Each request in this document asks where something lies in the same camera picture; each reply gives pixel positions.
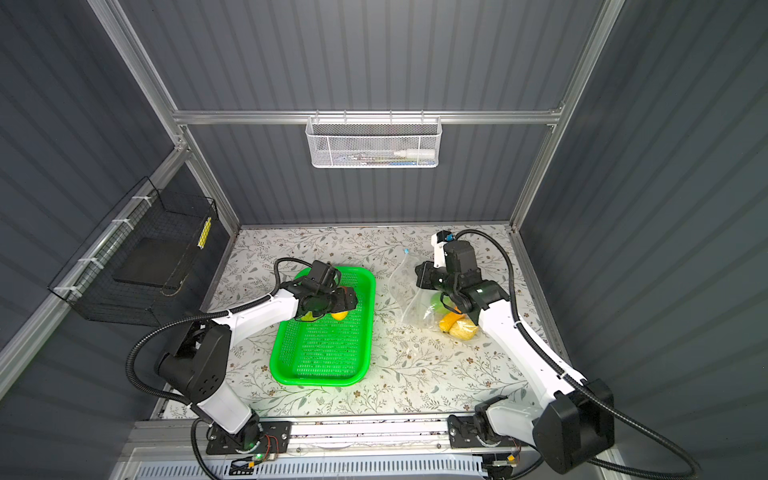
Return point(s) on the orange carrot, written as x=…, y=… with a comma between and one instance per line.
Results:
x=448, y=320

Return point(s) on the white tube in basket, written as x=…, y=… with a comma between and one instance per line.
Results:
x=418, y=155

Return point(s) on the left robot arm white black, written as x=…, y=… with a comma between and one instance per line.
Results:
x=196, y=363

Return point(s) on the black wire wall basket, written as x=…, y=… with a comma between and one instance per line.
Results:
x=144, y=269

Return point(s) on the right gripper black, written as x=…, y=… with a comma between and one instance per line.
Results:
x=424, y=270

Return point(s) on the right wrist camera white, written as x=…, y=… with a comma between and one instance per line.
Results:
x=438, y=242

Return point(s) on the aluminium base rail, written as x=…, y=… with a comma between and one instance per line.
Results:
x=367, y=435

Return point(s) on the yellow tag on basket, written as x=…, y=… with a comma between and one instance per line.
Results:
x=204, y=233

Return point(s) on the green plastic basket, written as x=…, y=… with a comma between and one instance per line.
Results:
x=329, y=352

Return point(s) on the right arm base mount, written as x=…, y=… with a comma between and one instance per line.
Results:
x=469, y=431

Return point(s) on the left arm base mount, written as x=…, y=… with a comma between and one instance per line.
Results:
x=256, y=438

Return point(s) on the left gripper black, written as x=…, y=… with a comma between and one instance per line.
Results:
x=342, y=303

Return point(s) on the clear zip top bag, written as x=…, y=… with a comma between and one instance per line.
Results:
x=415, y=303

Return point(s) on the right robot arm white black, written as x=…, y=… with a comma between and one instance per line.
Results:
x=564, y=425

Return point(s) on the white wire wall basket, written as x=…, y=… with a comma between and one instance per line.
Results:
x=350, y=145

